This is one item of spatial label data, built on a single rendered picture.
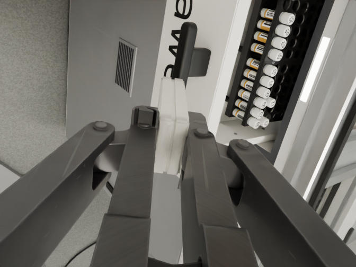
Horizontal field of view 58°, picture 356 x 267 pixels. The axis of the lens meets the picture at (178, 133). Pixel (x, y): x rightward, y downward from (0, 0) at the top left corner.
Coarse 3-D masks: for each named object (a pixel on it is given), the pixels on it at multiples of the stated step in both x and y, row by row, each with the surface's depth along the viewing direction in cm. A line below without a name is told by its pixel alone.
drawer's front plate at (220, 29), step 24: (168, 0) 36; (216, 0) 30; (240, 0) 28; (168, 24) 37; (216, 24) 31; (240, 24) 30; (216, 48) 31; (168, 72) 38; (216, 72) 32; (192, 96) 35; (216, 96) 32; (216, 120) 34
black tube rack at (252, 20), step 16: (256, 0) 38; (272, 0) 39; (304, 0) 38; (320, 0) 40; (256, 16) 39; (304, 16) 39; (304, 32) 42; (240, 48) 43; (288, 48) 40; (304, 48) 42; (240, 64) 42; (288, 64) 42; (240, 80) 42; (288, 80) 44; (272, 96) 43; (288, 96) 51; (272, 112) 45
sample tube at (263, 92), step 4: (244, 80) 42; (244, 84) 42; (248, 84) 42; (252, 84) 41; (248, 88) 42; (260, 88) 40; (264, 88) 40; (256, 92) 41; (260, 92) 40; (264, 92) 40; (268, 92) 40; (264, 96) 40; (268, 96) 40
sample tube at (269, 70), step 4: (248, 60) 41; (252, 60) 41; (256, 60) 41; (248, 64) 41; (252, 64) 41; (256, 64) 40; (256, 68) 40; (264, 68) 39; (268, 68) 39; (272, 68) 38; (276, 68) 39; (264, 72) 39; (268, 72) 39; (272, 72) 39; (276, 72) 39; (272, 76) 39
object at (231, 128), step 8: (248, 16) 43; (248, 24) 43; (232, 80) 47; (224, 104) 48; (224, 112) 49; (224, 120) 50; (232, 120) 51; (240, 120) 51; (224, 128) 47; (232, 128) 48; (240, 128) 48; (248, 128) 49; (256, 128) 50; (264, 128) 50; (272, 128) 51; (216, 136) 44; (224, 136) 45; (232, 136) 45; (240, 136) 46; (248, 136) 46; (256, 136) 47; (264, 136) 48; (272, 136) 49; (224, 144) 43
